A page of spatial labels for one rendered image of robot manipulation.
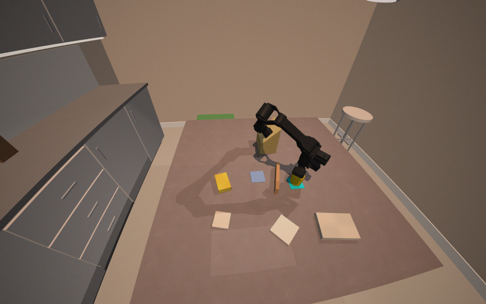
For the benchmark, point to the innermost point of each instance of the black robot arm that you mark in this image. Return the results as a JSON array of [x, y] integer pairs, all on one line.
[[309, 146]]

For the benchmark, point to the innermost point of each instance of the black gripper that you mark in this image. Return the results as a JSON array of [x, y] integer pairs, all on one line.
[[300, 170]]

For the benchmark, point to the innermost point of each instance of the orange flat bar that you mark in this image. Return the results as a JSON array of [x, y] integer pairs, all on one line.
[[276, 181]]

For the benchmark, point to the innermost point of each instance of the yellow cup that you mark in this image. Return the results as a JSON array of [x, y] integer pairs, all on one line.
[[296, 180]]

